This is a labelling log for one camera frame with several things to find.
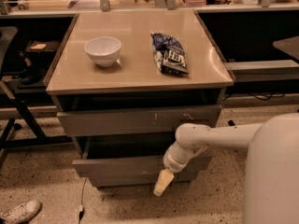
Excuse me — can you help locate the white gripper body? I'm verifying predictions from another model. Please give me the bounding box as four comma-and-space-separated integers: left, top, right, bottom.
164, 149, 189, 173

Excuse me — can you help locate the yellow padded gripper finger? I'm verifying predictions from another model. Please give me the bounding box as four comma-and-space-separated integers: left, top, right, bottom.
153, 169, 174, 196

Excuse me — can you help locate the grey drawer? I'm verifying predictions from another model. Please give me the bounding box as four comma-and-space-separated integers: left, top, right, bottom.
72, 133, 213, 179
58, 105, 221, 136
89, 171, 198, 188

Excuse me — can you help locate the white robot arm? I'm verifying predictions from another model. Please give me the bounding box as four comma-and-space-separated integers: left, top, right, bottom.
153, 113, 299, 224

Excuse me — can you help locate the grey top drawer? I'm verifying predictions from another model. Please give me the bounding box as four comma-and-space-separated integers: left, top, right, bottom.
58, 105, 221, 136

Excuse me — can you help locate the grey bottom drawer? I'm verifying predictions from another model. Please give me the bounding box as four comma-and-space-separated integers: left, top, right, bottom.
89, 171, 198, 188

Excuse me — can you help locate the grey drawer cabinet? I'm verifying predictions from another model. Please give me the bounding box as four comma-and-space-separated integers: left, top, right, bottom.
43, 8, 235, 190

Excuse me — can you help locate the black wheeled stand right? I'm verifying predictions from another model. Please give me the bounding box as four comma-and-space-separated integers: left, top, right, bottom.
228, 119, 235, 126

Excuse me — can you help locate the blue chip bag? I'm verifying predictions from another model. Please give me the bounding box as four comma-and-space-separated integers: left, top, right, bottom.
151, 33, 189, 74

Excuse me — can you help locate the white bowl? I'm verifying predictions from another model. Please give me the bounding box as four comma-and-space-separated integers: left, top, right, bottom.
84, 36, 121, 67

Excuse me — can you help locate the white sneaker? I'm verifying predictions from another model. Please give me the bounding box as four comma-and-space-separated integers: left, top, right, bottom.
0, 200, 42, 224

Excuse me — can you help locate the black floor cable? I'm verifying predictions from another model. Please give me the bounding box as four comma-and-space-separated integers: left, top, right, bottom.
77, 176, 90, 224

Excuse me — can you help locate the black table frame left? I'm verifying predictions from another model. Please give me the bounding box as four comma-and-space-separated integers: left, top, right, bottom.
0, 77, 74, 170

